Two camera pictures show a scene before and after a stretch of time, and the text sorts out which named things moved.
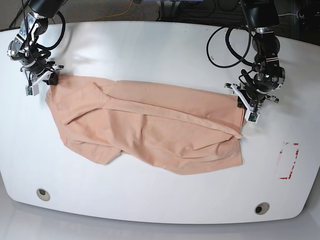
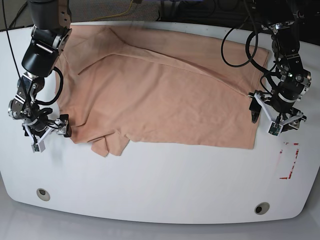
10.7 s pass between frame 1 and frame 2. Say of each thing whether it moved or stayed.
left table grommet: stayed
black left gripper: moved
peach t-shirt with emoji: moved
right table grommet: stayed
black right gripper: moved
